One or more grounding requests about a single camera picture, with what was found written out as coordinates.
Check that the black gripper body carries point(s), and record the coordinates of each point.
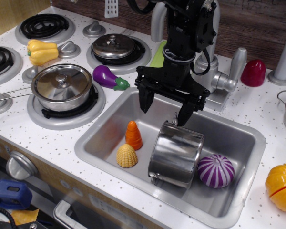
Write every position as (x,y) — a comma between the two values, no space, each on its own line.
(173,80)

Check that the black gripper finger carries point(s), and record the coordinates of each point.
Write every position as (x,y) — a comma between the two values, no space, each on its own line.
(146,96)
(186,110)

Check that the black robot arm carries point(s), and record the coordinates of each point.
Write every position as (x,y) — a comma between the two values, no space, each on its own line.
(190,31)

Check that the stainless steel sink basin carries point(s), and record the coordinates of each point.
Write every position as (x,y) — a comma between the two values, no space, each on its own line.
(216,207)

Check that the lidded steel pot on burner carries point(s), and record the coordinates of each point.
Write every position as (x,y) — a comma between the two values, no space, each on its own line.
(62,87)

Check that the rear right stove burner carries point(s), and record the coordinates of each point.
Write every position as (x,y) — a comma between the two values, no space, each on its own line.
(126,65)

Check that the stove burner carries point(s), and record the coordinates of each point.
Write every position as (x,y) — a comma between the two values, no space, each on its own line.
(69,119)
(126,65)

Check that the silver toy faucet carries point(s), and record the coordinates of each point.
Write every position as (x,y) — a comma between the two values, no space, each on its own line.
(218,83)

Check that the orange toy carrot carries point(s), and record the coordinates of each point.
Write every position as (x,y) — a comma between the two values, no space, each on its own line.
(133,136)

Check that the purple toy eggplant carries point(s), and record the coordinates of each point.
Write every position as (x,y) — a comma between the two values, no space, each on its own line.
(104,77)

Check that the steel lid on rear burner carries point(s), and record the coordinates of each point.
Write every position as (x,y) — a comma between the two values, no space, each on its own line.
(113,46)

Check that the yellow toy corn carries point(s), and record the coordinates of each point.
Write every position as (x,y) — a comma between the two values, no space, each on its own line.
(126,156)

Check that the purple striped toy onion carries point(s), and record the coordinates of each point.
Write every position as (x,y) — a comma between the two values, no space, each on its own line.
(216,171)

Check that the red toy pepper half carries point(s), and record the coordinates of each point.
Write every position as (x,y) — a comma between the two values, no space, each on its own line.
(254,73)

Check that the silver stove knob rear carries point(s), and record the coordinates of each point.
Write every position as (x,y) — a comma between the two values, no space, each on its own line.
(94,30)

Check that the silver stove knob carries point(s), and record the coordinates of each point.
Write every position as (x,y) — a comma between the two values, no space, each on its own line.
(68,50)
(5,102)
(94,30)
(29,74)

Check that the silver stove knob middle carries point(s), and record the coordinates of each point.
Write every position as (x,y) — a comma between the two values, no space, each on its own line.
(68,50)

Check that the white slotted spatula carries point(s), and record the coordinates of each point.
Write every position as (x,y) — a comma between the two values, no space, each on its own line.
(111,9)

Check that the front right stove burner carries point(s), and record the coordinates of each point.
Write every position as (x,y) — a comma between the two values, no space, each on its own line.
(69,119)

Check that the yellow toy bell pepper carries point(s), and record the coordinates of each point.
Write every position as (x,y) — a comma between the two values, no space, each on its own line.
(41,52)

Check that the orange toy pumpkin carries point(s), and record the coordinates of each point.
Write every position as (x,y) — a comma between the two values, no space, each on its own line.
(276,186)

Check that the black coil burner rear left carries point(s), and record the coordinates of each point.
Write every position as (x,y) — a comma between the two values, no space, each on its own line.
(46,28)

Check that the black coil burner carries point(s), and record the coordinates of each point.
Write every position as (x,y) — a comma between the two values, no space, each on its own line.
(10,64)
(46,28)

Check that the black coil burner far left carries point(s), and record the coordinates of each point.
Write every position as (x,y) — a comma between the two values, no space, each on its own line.
(10,64)

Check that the silver oven dial knob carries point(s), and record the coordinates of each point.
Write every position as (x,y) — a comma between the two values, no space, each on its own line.
(19,167)

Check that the silver stove knob front left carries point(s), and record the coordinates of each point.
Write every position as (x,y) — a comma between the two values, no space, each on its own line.
(5,102)

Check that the blue clamp tool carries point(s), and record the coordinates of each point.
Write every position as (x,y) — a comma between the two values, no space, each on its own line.
(14,195)

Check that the yellow cloth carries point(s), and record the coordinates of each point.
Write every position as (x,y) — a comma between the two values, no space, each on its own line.
(24,216)

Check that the thin steel pan handle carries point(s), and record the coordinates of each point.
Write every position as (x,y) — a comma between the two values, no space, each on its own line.
(15,93)

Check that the silver oven door handle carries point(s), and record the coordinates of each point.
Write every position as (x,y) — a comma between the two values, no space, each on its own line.
(62,214)

